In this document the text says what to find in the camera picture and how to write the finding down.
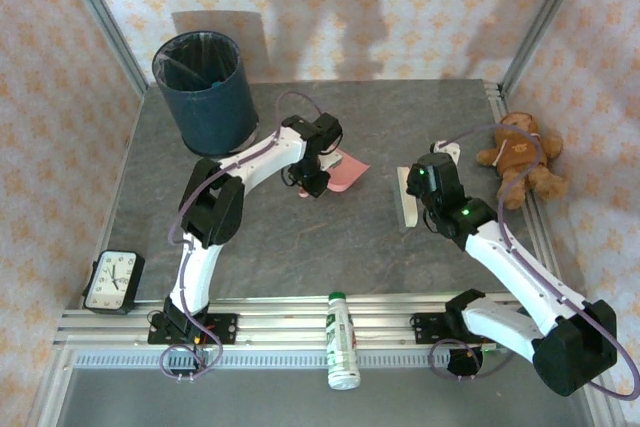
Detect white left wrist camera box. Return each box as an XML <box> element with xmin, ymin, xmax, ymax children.
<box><xmin>321</xmin><ymin>150</ymin><xmax>346</xmax><ymax>174</ymax></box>

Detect brown teddy bear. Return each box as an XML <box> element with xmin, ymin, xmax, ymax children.
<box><xmin>474</xmin><ymin>110</ymin><xmax>571</xmax><ymax>212</ymax></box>

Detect black square alarm clock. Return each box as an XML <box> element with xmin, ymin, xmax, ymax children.
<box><xmin>81</xmin><ymin>249</ymin><xmax>147</xmax><ymax>317</ymax></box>

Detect grey slotted cable duct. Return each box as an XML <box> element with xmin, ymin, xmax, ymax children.
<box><xmin>69</xmin><ymin>350</ymin><xmax>586</xmax><ymax>369</ymax></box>

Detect aluminium frame post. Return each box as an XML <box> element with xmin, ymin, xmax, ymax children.
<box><xmin>498</xmin><ymin>0</ymin><xmax>597</xmax><ymax>96</ymax></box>
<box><xmin>53</xmin><ymin>0</ymin><xmax>151</xmax><ymax>98</ymax></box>

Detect wooden hand brush grey bristles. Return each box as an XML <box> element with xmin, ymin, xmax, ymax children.
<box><xmin>396</xmin><ymin>165</ymin><xmax>419</xmax><ymax>234</ymax></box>

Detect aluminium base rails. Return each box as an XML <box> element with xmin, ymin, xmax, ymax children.
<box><xmin>52</xmin><ymin>294</ymin><xmax>599</xmax><ymax>351</ymax></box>

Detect pink plastic dustpan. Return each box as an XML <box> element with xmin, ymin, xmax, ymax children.
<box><xmin>298</xmin><ymin>149</ymin><xmax>371</xmax><ymax>199</ymax></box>

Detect white green plastic bottle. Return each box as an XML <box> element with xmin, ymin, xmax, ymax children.
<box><xmin>326</xmin><ymin>291</ymin><xmax>362</xmax><ymax>392</ymax></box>

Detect aluminium side rail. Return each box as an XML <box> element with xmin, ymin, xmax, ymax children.
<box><xmin>483</xmin><ymin>79</ymin><xmax>591</xmax><ymax>313</ymax></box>

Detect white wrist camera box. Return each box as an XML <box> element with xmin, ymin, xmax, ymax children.
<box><xmin>321</xmin><ymin>150</ymin><xmax>346</xmax><ymax>174</ymax></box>
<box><xmin>430</xmin><ymin>139</ymin><xmax>462</xmax><ymax>164</ymax></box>

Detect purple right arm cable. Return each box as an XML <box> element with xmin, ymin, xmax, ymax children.
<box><xmin>428</xmin><ymin>126</ymin><xmax>640</xmax><ymax>401</ymax></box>

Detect dark blue round trash bin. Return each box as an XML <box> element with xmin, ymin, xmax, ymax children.
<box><xmin>151</xmin><ymin>30</ymin><xmax>260</xmax><ymax>158</ymax></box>

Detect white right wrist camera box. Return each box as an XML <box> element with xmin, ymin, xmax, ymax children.
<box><xmin>430</xmin><ymin>139</ymin><xmax>462</xmax><ymax>164</ymax></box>

